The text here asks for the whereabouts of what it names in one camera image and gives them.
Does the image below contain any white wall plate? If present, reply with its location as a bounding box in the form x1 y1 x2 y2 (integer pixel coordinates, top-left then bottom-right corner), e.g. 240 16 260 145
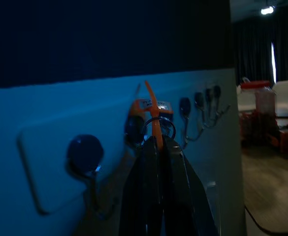
16 117 128 215

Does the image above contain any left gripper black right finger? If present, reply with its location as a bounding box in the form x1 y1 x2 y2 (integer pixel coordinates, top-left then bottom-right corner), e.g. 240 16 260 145
158 136 220 236

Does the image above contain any light wooden table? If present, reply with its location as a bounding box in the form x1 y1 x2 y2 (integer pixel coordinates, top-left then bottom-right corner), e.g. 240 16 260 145
241 142 288 233

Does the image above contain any white chair with wooden legs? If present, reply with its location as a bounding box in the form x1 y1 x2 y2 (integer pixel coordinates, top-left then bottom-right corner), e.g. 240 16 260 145
272 80 288 117

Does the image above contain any bright ceiling light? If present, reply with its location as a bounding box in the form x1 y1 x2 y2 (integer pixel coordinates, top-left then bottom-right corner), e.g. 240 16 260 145
260 5 275 16

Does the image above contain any orange key tag with tie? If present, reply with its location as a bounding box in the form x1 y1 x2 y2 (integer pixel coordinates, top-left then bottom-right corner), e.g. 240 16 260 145
130 80 177 151

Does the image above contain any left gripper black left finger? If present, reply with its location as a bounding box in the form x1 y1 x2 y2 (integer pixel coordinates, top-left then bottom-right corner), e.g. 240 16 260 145
119 135 164 236

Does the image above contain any dark curtain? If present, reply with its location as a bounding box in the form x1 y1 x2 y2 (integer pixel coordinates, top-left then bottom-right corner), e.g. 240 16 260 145
232 17 288 87

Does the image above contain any clear jar with red lid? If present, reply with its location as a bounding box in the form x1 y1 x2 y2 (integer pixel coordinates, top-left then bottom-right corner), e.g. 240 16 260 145
239 80 280 147

